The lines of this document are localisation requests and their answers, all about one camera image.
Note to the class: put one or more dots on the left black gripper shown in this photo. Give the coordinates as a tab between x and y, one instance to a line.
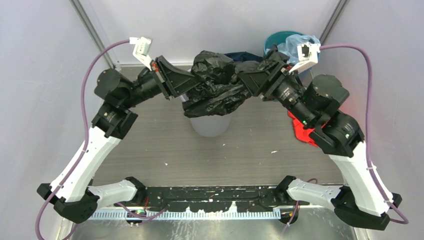
174	81

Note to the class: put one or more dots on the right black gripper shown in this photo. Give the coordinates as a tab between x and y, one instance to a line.
265	80

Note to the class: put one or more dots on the black trash bag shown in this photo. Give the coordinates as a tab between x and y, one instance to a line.
220	92

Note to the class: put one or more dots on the teal plastic bucket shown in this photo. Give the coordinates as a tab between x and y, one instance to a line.
302	50

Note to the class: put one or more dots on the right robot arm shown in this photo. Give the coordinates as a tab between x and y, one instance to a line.
363	201

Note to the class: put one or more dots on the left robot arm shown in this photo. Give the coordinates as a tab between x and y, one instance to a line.
115	117

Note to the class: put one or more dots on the dark navy cloth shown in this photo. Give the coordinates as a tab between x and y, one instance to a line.
243	56

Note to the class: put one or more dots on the light blue plastic bag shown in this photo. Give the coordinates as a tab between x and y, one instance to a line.
287	42

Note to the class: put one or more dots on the red cloth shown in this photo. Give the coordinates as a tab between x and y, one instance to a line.
300	133

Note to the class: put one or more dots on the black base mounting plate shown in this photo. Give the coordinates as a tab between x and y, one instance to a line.
212	199

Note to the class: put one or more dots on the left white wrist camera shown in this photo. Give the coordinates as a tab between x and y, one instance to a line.
141	50

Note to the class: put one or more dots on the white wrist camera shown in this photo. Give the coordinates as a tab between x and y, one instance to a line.
307	57
141	50

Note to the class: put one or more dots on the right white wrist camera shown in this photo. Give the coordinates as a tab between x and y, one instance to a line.
307	57

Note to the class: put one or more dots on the aluminium frame rail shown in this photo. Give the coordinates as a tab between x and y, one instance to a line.
74	180

